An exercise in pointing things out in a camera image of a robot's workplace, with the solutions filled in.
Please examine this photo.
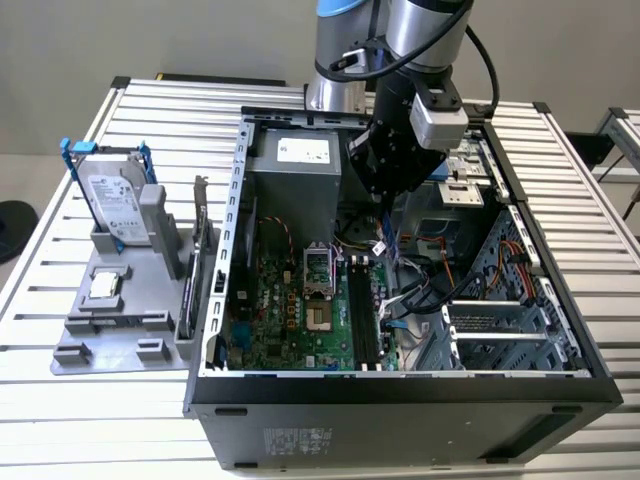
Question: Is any metal optical drive bay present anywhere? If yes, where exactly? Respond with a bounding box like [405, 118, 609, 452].
[394, 127, 504, 251]

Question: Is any grey power supply unit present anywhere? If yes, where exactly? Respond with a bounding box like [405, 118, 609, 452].
[248, 127, 344, 249]

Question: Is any metal socket cover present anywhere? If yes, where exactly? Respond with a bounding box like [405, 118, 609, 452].
[303, 240, 335, 300]

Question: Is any CPU socket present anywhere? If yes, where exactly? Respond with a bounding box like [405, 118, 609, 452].
[305, 298, 334, 335]

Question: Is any green motherboard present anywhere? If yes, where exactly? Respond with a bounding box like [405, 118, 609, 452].
[224, 239, 401, 374]

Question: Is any silver disk bay cage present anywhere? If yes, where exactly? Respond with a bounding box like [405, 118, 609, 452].
[442, 299, 572, 374]

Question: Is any metal slat side table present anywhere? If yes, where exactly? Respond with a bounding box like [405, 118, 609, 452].
[592, 105, 640, 184]

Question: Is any graphics card with black cooler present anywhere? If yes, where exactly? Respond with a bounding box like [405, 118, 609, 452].
[178, 174, 211, 341]

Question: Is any black open PC case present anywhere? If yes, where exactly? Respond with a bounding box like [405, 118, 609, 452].
[182, 104, 625, 471]

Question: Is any hard disk in blue carrier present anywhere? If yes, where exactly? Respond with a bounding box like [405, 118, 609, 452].
[59, 138, 159, 251]

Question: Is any silver CPU chip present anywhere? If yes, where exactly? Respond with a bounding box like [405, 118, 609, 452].
[88, 272, 123, 300]

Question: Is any grey plastic parts rack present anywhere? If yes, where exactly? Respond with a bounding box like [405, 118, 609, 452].
[48, 184, 221, 376]

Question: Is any black round object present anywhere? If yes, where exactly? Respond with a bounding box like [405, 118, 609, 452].
[0, 199, 40, 265]

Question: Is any mixed thin wire bundle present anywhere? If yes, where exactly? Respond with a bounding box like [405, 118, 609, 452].
[332, 219, 401, 266]

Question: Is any red black twisted wire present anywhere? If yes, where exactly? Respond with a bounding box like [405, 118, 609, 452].
[257, 215, 297, 264]

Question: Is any black cable bundle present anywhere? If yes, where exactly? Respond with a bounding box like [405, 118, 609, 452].
[384, 272, 484, 321]

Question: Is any orange red wire bundle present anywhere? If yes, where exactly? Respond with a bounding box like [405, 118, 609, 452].
[487, 239, 539, 304]

